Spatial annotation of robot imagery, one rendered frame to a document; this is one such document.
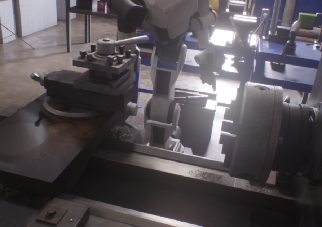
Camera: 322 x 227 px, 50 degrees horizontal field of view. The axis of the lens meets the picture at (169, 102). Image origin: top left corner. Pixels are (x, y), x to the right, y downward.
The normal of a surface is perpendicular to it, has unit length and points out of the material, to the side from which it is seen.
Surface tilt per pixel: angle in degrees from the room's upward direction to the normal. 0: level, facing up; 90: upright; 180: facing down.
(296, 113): 19
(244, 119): 51
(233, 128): 63
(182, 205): 12
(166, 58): 120
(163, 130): 110
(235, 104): 34
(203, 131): 90
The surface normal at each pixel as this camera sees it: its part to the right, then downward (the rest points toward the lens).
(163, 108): -0.23, 0.17
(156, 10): -0.13, 0.74
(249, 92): 0.03, -0.77
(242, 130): -0.17, -0.06
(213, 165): -0.10, -0.37
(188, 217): 0.29, -0.83
